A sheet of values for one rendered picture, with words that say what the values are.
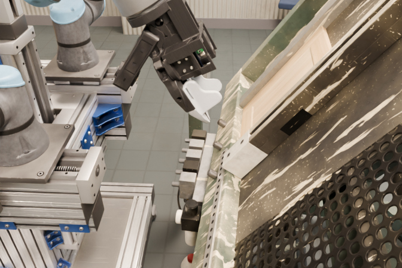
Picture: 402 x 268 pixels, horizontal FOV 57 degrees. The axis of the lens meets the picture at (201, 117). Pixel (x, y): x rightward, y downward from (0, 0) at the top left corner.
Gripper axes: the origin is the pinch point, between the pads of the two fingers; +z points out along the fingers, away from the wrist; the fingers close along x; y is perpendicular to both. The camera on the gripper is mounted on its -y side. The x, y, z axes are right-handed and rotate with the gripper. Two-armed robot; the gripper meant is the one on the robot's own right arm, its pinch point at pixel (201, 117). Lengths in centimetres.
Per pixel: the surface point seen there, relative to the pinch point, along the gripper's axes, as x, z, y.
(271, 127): 28.6, 28.3, 4.8
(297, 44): 65, 27, 18
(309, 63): 50, 27, 20
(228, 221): 12.7, 40.4, -13.5
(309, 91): 27.8, 21.5, 17.0
